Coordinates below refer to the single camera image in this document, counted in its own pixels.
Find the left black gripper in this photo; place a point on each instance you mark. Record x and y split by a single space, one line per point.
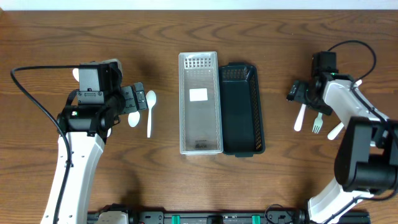
129 106

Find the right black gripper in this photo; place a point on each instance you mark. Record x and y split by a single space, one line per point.
296 93

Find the white plastic fork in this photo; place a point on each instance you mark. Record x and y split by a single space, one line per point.
358 83
317 125
335 131

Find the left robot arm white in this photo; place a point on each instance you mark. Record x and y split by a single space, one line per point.
86 123

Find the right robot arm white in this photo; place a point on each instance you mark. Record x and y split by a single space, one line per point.
365 166

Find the white plastic spoon inverted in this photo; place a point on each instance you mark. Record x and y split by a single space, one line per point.
133 119

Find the white plastic spoon upright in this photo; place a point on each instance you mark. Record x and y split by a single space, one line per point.
151 101

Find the clear perforated plastic basket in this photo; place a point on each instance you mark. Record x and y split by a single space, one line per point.
199 104

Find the dark green perforated basket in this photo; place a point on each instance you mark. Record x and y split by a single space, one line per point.
242 126

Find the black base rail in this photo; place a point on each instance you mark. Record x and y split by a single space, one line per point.
120 214

